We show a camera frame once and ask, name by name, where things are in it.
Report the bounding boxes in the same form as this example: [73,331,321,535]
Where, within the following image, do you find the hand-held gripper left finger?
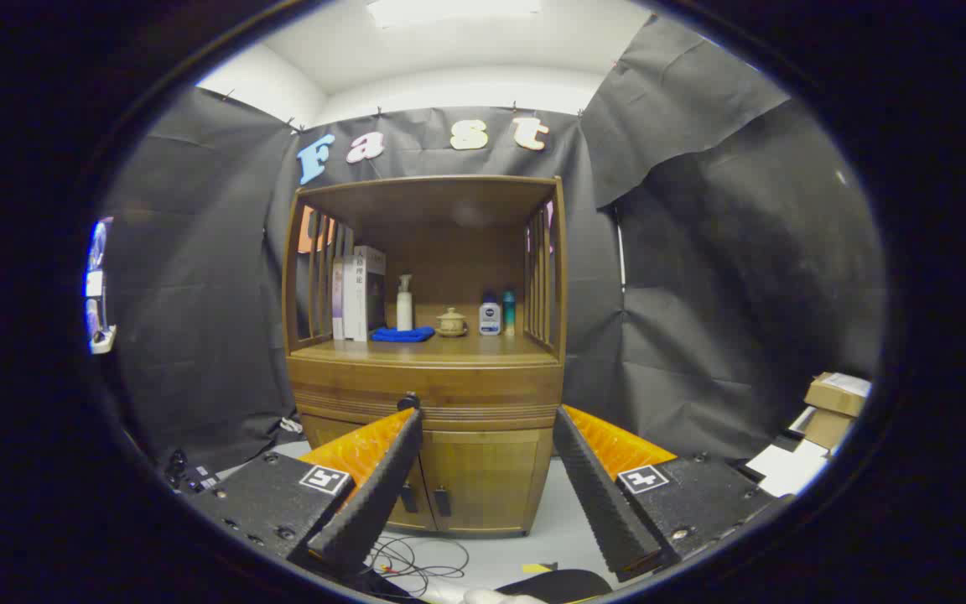
[188,407,426,581]

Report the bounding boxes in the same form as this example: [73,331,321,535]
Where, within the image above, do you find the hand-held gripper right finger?
[552,404,792,584]

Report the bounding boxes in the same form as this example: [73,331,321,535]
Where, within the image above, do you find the wooden drawer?
[288,357,565,433]

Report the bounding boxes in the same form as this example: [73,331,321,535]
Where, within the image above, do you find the wooden countertop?
[292,331,559,366]

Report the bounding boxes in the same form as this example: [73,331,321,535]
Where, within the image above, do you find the brown wooden cabinet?
[282,174,569,538]

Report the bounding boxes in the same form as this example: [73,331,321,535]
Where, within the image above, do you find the dark rounded object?
[496,569,614,603]

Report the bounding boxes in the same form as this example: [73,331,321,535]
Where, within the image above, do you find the blue folded cloth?
[371,325,436,343]

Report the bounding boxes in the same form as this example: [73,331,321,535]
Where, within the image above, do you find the thin white book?
[341,255,356,341]

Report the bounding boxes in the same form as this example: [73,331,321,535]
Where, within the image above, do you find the purple spine book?
[331,257,345,341]

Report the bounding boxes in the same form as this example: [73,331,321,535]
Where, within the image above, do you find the white book dark cover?
[352,245,387,342]

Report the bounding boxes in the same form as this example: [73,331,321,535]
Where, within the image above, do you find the cardboard box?
[797,409,853,451]
[804,372,874,418]

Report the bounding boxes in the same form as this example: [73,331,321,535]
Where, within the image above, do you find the ceiling light panel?
[366,0,543,28]

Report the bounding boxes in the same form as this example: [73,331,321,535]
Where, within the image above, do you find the black floor cables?
[363,537,471,598]

